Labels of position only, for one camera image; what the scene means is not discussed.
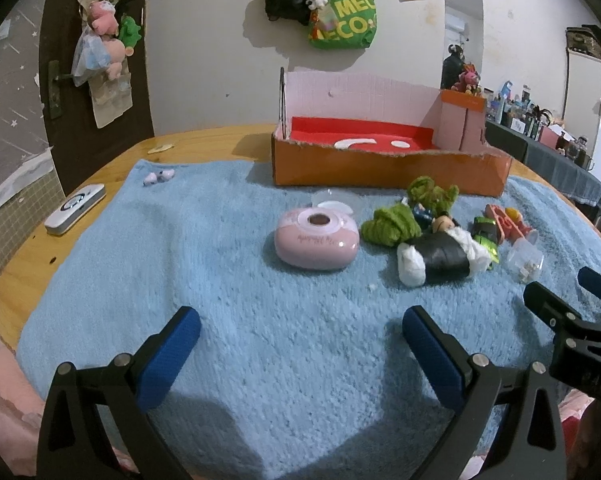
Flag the pink plastic clip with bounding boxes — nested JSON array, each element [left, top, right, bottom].
[[485, 204, 539, 245]]

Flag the green toy car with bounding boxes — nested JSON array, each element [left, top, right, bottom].
[[471, 217, 500, 263]]

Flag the black white cloth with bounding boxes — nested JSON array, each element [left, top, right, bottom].
[[397, 226, 493, 288]]

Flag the green haired doll figure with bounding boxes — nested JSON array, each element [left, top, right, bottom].
[[407, 176, 460, 231]]

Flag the green fuzzy ball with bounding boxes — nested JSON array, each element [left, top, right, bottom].
[[360, 203, 423, 247]]

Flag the pink round case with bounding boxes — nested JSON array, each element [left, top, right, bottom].
[[274, 207, 360, 271]]

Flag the clear round lid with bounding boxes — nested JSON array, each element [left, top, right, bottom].
[[311, 188, 362, 217]]

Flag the blonde girl figurine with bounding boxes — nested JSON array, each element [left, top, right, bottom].
[[505, 207, 524, 228]]

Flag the dark cloth side table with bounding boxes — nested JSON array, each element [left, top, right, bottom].
[[486, 120, 601, 209]]

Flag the white wardrobe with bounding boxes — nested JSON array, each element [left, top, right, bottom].
[[563, 25, 601, 181]]

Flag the white remote device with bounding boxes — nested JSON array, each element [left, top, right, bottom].
[[43, 183, 106, 236]]

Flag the blue fluffy towel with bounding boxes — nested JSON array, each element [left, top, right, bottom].
[[15, 158, 601, 480]]

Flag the pink plush on side table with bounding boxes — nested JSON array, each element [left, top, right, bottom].
[[457, 63, 480, 96]]

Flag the small lilac earbuds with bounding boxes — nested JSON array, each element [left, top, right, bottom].
[[143, 168, 176, 186]]

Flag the orange cardboard box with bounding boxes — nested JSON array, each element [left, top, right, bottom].
[[271, 70, 512, 197]]

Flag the dark wooden door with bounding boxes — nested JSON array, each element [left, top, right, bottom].
[[39, 0, 154, 193]]

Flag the green tote bag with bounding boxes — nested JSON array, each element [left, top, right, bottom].
[[308, 0, 378, 50]]

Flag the pink plush toys on door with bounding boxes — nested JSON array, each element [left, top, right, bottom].
[[72, 0, 142, 87]]

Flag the wall mirror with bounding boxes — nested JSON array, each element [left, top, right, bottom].
[[440, 0, 483, 89]]

